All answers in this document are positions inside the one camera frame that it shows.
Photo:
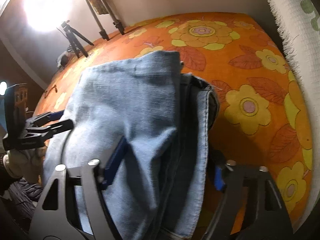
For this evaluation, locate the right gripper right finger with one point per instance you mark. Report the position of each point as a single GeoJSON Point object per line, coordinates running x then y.
{"type": "Point", "coordinates": [251, 206]}

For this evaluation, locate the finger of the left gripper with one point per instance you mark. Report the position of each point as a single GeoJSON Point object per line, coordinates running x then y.
{"type": "Point", "coordinates": [60, 127]}
{"type": "Point", "coordinates": [50, 116]}

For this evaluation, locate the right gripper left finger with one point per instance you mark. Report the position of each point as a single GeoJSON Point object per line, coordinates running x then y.
{"type": "Point", "coordinates": [72, 205]}

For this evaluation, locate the light blue denim pants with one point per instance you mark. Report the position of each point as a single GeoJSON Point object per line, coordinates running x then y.
{"type": "Point", "coordinates": [165, 116]}

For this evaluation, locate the gloved left hand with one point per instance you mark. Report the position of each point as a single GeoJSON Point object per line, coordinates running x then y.
{"type": "Point", "coordinates": [25, 163]}

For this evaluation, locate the white power strip with adapters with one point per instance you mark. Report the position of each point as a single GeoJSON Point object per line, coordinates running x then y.
{"type": "Point", "coordinates": [63, 59]}

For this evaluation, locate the small black tripod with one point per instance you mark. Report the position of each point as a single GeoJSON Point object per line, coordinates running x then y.
{"type": "Point", "coordinates": [72, 36]}

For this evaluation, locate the orange floral bed sheet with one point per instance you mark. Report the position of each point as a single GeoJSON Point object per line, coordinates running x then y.
{"type": "Point", "coordinates": [263, 118]}

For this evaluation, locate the tall silver tripod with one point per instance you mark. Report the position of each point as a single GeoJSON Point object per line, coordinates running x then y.
{"type": "Point", "coordinates": [116, 22]}

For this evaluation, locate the green white patterned blanket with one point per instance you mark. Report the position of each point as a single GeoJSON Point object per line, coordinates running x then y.
{"type": "Point", "coordinates": [298, 26]}

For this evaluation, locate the bright ring light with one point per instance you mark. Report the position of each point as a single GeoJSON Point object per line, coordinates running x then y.
{"type": "Point", "coordinates": [46, 15]}

